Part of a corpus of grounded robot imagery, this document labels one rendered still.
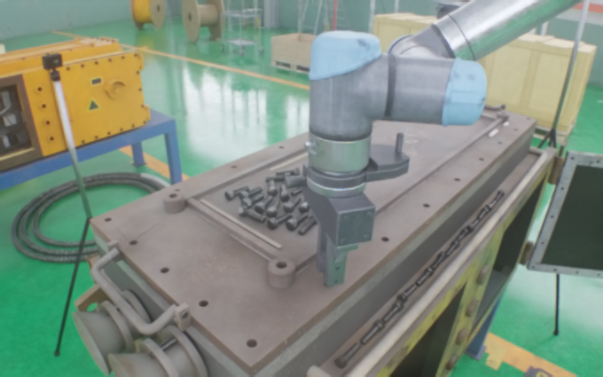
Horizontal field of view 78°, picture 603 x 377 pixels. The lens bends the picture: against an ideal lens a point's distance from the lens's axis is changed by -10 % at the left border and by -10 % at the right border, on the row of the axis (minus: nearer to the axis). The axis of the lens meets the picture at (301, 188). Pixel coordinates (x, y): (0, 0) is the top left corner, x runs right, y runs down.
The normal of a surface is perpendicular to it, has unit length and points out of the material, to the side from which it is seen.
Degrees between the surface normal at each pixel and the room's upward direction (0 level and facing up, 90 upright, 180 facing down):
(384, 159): 0
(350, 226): 90
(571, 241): 90
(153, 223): 0
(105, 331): 50
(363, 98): 95
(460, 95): 77
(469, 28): 70
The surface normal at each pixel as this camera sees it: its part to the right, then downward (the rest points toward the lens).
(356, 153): 0.50, 0.43
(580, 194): -0.21, 0.47
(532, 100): -0.66, 0.36
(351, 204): 0.02, -0.87
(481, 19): -0.32, 0.13
